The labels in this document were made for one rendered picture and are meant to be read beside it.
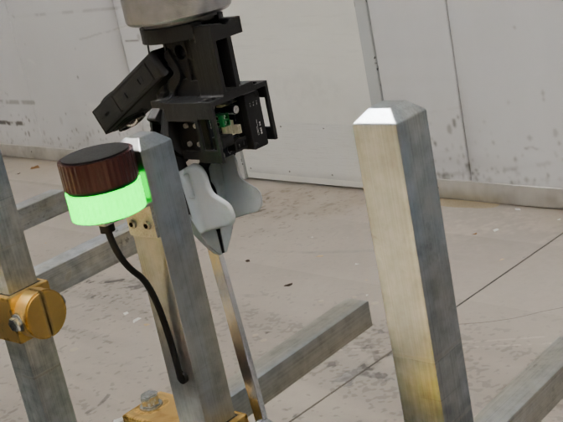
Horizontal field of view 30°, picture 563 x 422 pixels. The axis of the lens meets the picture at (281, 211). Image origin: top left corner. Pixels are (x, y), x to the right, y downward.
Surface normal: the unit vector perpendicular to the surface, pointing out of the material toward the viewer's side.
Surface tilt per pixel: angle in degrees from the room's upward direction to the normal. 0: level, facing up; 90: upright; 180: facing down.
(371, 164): 90
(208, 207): 93
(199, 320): 90
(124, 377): 0
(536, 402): 90
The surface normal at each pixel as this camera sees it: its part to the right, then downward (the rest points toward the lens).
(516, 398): -0.19, -0.93
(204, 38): -0.64, 0.35
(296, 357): 0.75, 0.06
